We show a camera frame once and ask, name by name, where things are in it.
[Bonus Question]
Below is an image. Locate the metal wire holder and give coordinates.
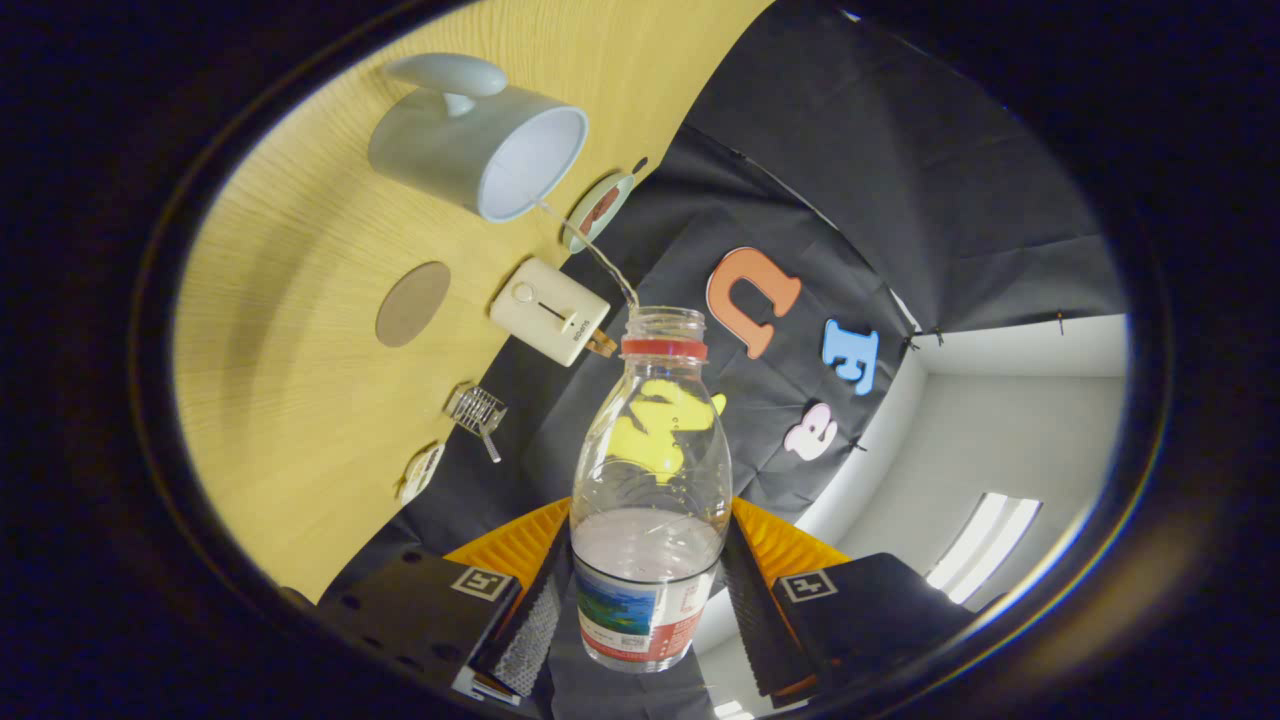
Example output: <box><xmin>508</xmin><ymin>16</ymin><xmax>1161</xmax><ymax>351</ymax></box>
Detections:
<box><xmin>445</xmin><ymin>385</ymin><xmax>508</xmax><ymax>436</ymax></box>

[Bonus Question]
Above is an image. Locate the long ceiling light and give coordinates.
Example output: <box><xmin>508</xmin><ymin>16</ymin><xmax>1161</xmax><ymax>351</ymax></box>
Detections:
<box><xmin>925</xmin><ymin>492</ymin><xmax>1043</xmax><ymax>605</ymax></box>

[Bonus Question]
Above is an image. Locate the round brown coaster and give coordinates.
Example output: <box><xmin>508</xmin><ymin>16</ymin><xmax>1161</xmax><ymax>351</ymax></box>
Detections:
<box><xmin>375</xmin><ymin>261</ymin><xmax>452</xmax><ymax>349</ymax></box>

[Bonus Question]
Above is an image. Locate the clear juice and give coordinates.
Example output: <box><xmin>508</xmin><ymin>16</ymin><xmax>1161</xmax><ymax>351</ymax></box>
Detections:
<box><xmin>535</xmin><ymin>199</ymin><xmax>642</xmax><ymax>310</ymax></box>

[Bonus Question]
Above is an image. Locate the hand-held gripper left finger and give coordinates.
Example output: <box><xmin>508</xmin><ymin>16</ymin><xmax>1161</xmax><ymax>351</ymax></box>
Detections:
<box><xmin>318</xmin><ymin>497</ymin><xmax>573</xmax><ymax>701</ymax></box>

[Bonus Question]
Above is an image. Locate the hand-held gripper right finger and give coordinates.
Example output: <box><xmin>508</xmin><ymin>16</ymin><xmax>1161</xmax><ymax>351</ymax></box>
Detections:
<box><xmin>722</xmin><ymin>497</ymin><xmax>976</xmax><ymax>701</ymax></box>

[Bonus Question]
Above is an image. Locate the white toaster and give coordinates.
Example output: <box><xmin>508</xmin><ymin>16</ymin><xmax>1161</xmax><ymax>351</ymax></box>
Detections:
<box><xmin>489</xmin><ymin>258</ymin><xmax>611</xmax><ymax>368</ymax></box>

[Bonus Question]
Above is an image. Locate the wooden table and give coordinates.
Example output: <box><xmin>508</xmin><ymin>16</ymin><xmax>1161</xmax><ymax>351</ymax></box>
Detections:
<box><xmin>172</xmin><ymin>0</ymin><xmax>776</xmax><ymax>601</ymax></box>

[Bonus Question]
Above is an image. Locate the pale green plate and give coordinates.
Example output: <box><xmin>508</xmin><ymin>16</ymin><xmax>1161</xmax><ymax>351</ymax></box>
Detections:
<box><xmin>562</xmin><ymin>172</ymin><xmax>637</xmax><ymax>254</ymax></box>

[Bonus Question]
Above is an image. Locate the clear plastic juice bottle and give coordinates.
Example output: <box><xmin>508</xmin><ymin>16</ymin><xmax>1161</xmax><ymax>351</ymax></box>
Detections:
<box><xmin>568</xmin><ymin>305</ymin><xmax>734</xmax><ymax>673</ymax></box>

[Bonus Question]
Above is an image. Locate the small white round dish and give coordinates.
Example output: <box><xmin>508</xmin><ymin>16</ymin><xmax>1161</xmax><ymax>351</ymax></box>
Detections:
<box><xmin>400</xmin><ymin>443</ymin><xmax>446</xmax><ymax>504</ymax></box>

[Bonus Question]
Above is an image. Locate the white cup with handle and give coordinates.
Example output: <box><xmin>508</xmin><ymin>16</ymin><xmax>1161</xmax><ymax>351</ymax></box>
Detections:
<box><xmin>368</xmin><ymin>53</ymin><xmax>590</xmax><ymax>223</ymax></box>

